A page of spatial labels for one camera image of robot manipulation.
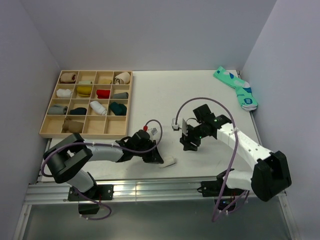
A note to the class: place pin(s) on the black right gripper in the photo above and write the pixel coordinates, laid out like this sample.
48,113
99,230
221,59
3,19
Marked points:
186,140

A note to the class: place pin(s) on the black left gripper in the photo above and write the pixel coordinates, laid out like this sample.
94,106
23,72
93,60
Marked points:
153,157

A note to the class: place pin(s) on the white sock with black stripes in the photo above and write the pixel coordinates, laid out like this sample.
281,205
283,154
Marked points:
167,161

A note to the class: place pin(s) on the tan ribbed sock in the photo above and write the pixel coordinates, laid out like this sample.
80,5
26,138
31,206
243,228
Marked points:
72,126

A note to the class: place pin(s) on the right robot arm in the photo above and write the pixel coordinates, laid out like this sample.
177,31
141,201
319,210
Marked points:
269,171

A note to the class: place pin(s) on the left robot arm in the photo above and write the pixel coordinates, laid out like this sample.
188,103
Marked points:
66,159

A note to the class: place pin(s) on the dark teal rolled sock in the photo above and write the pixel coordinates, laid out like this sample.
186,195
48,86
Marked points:
118,109

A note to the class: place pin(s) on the teal patterned sock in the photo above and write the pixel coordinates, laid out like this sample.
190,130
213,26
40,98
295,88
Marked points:
242,88

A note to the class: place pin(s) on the grey green rolled sock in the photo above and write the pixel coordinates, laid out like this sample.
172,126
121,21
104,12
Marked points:
120,96

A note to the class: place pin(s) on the white rolled sock lower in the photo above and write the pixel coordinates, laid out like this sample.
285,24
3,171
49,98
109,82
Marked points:
99,108

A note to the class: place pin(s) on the wooden compartment tray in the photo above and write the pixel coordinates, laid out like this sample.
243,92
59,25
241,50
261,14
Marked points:
109,126

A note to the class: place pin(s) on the beige white rolled sock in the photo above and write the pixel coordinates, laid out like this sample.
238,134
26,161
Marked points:
123,78

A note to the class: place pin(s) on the navy rolled sock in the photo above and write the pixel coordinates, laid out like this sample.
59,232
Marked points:
78,111

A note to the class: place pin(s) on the cream yellow rolled sock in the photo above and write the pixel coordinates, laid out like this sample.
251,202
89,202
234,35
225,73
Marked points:
105,81

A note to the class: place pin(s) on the mustard yellow rolled sock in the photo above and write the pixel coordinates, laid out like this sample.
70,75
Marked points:
84,91

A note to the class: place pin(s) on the pale green rolled sock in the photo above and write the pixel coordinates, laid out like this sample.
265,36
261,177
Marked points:
85,82

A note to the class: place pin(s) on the beige rolled sock with red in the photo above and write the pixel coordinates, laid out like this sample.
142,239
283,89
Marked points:
68,78

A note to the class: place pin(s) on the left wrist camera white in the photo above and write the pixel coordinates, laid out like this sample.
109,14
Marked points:
151,131

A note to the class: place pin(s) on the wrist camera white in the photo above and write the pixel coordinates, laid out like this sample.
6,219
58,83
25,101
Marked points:
179,124
151,131

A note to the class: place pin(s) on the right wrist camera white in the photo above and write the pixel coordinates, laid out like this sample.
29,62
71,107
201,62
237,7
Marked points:
179,124

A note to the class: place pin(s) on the aluminium frame rail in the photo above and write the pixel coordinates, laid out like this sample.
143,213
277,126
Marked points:
145,190

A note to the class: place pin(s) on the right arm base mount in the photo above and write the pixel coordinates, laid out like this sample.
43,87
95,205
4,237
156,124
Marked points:
213,188

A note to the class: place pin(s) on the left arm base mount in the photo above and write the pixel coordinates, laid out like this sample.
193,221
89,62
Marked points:
89,202

